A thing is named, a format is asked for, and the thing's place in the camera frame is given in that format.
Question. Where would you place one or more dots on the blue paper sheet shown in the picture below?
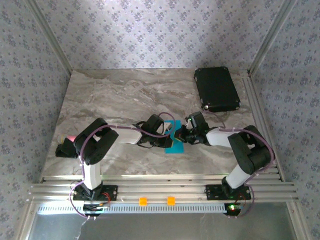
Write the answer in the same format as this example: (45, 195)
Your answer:
(178, 148)

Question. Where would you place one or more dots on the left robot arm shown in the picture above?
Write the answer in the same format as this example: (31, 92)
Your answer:
(95, 147)

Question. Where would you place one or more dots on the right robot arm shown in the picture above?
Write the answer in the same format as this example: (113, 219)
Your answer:
(250, 152)

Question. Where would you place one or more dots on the black case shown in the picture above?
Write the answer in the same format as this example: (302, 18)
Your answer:
(217, 88)

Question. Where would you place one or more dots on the orange clip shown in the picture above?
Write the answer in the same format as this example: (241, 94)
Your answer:
(171, 201)
(143, 201)

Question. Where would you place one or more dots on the right controller board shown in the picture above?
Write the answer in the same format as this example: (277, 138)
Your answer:
(232, 208)

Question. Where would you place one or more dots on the controller board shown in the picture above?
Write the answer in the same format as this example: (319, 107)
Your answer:
(232, 208)
(92, 208)

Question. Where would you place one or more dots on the black holder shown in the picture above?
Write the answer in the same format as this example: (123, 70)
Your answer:
(65, 150)

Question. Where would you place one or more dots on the left controller board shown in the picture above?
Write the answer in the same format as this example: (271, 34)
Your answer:
(92, 208)

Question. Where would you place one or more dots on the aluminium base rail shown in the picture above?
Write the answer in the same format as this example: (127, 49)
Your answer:
(162, 187)

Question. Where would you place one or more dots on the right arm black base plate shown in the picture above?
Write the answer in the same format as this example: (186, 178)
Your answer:
(212, 192)

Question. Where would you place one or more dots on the aluminium side rail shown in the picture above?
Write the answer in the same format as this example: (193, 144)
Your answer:
(252, 100)

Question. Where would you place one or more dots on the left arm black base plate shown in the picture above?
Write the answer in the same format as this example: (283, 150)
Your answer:
(111, 192)

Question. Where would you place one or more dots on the aluminium corner post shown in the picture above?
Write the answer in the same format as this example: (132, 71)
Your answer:
(270, 37)
(50, 37)

